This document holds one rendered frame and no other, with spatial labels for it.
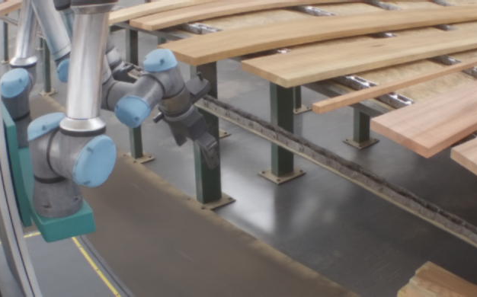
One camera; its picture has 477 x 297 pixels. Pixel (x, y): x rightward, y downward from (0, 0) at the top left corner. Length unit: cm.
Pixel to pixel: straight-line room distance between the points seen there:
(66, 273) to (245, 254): 94
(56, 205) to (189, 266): 119
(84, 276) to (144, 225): 97
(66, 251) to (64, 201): 65
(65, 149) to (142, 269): 130
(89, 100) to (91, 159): 12
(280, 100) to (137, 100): 170
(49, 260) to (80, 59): 94
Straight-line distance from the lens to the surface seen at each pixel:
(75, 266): 213
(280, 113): 324
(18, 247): 179
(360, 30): 265
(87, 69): 140
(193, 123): 169
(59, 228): 160
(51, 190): 158
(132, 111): 156
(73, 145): 143
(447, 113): 181
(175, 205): 314
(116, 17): 296
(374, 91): 192
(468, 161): 153
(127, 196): 324
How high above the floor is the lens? 149
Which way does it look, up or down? 24 degrees down
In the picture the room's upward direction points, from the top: 2 degrees counter-clockwise
